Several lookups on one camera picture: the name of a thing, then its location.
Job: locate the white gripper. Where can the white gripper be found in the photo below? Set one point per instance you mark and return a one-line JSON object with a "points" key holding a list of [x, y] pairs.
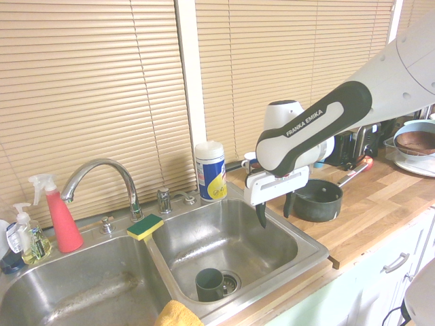
{"points": [[275, 186]]}

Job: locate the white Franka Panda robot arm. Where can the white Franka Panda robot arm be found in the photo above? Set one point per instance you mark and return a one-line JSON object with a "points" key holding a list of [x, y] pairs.
{"points": [[306, 125]]}

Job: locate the stainless steel double sink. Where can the stainless steel double sink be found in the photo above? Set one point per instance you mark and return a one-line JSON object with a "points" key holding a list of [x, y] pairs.
{"points": [[221, 237]]}

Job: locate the sink drain strainer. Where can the sink drain strainer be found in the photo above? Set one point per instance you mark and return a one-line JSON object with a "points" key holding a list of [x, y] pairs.
{"points": [[231, 282]]}

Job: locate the chrome sink soap dispenser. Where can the chrome sink soap dispenser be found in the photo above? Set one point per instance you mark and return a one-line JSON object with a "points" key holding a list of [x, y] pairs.
{"points": [[106, 225]]}

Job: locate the small white mug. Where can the small white mug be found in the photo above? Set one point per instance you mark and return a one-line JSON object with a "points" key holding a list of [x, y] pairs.
{"points": [[248, 159]]}

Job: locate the white wipes canister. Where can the white wipes canister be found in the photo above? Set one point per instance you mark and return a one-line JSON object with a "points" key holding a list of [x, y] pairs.
{"points": [[211, 169]]}

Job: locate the dark green cup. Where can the dark green cup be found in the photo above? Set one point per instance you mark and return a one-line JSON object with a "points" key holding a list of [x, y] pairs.
{"points": [[208, 287]]}

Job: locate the black and steel toaster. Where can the black and steel toaster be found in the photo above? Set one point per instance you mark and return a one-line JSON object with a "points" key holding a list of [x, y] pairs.
{"points": [[363, 139]]}

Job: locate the white base cabinet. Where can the white base cabinet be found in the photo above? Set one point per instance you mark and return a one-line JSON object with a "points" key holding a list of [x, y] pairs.
{"points": [[357, 288]]}

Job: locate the yellow and green sponge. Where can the yellow and green sponge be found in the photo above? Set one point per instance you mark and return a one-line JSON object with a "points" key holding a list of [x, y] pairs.
{"points": [[145, 227]]}

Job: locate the yellow dish cloth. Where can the yellow dish cloth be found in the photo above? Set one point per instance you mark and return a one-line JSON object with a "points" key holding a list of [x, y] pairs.
{"points": [[178, 314]]}

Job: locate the white plate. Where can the white plate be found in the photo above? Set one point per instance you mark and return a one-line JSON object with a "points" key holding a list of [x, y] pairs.
{"points": [[414, 168]]}

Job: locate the brown bowl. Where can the brown bowl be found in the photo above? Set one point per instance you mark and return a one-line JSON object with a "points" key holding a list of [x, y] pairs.
{"points": [[418, 141]]}

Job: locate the light blue bowl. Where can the light blue bowl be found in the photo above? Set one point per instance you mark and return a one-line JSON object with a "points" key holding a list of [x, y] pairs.
{"points": [[413, 126]]}

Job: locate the chrome gooseneck faucet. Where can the chrome gooseneck faucet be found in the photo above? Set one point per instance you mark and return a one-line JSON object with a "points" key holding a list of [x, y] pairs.
{"points": [[102, 164]]}

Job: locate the red spray bottle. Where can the red spray bottle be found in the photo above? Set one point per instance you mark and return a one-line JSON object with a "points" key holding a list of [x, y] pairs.
{"points": [[64, 224]]}

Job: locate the wide beige window blind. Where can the wide beige window blind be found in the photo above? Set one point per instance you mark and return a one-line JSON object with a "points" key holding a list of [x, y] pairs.
{"points": [[88, 85]]}

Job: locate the clear pump soap bottle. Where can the clear pump soap bottle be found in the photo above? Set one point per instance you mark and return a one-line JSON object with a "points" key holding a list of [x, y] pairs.
{"points": [[34, 244]]}

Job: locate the clear soap dispenser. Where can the clear soap dispenser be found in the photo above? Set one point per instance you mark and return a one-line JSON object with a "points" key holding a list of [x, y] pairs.
{"points": [[12, 241]]}

